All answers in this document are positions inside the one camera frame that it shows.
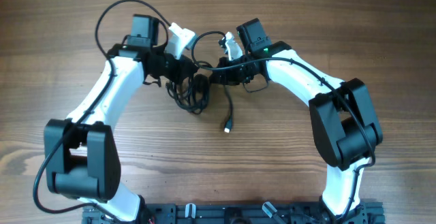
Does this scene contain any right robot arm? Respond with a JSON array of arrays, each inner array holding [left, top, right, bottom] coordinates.
[[213, 18, 383, 223]]

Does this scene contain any right camera cable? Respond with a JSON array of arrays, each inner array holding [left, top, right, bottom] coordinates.
[[191, 31, 377, 224]]

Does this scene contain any left camera cable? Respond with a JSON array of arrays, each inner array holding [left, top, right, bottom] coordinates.
[[32, 0, 173, 224]]

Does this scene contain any camera cable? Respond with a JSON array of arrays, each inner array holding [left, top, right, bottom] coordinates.
[[32, 0, 173, 224], [191, 31, 377, 224]]

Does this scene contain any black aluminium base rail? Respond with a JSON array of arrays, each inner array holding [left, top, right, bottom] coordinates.
[[82, 202, 386, 224]]

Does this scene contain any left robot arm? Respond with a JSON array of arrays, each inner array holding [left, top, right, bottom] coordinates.
[[34, 14, 196, 223]]

